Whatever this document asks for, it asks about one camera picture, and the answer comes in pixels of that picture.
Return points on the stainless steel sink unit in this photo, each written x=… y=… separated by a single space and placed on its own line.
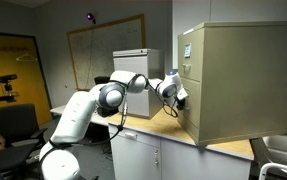
x=283 y=150

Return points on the purple lit wall camera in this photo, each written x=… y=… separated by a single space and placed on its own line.
x=90 y=16

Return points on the white drawer label card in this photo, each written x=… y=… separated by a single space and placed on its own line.
x=187 y=50

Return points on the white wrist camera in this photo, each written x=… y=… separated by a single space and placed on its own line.
x=182 y=94

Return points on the black bar camera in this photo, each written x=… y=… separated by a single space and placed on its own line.
x=2 y=78

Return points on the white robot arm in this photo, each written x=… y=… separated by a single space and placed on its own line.
x=76 y=116

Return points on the beige metal file cabinet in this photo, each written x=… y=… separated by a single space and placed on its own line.
x=246 y=83

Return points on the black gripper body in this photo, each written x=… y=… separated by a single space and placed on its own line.
x=181 y=104

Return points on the white metal tube frame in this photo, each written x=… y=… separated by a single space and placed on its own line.
x=276 y=165

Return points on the wood framed whiteboard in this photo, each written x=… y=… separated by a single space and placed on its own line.
x=113 y=46

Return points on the black office chair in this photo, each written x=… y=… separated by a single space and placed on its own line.
x=14 y=123

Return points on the yellow door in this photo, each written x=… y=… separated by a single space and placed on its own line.
x=19 y=86

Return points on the black chair backrest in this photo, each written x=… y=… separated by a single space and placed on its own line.
x=102 y=80

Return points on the light grey small file cabinet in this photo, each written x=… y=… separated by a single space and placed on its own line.
x=133 y=63

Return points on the white base cabinet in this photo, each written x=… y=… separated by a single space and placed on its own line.
x=183 y=163

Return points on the wooden countertop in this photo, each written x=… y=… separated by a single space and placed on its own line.
x=159 y=125

